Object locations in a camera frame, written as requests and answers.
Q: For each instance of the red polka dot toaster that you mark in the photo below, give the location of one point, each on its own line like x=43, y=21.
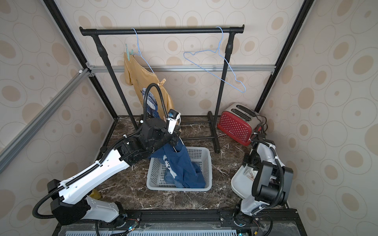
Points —
x=240, y=123

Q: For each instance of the white plastic bin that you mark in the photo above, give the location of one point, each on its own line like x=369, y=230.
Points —
x=243, y=180

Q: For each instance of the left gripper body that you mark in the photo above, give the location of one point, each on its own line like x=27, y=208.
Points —
x=173, y=137

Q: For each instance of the yellow object on table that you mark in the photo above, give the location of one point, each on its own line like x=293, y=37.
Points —
x=95, y=194

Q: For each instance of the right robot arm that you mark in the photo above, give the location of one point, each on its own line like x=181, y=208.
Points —
x=262, y=182

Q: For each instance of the teal plastic clothespin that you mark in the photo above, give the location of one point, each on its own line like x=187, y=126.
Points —
x=129, y=52

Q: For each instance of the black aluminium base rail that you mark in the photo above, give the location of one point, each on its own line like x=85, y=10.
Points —
x=270, y=222

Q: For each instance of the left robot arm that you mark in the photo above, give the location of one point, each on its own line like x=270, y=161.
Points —
x=72, y=202

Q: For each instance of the yellow plastic clothespin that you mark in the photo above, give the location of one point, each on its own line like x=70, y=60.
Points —
x=162, y=82

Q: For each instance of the pale blue wire hanger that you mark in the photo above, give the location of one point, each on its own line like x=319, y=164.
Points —
x=139, y=50

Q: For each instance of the mustard yellow t-shirt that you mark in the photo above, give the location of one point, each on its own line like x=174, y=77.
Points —
x=140, y=79

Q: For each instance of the navy blue t-shirt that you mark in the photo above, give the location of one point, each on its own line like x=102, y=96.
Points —
x=180, y=170

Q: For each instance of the white plastic basket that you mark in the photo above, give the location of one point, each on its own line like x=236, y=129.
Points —
x=199, y=155

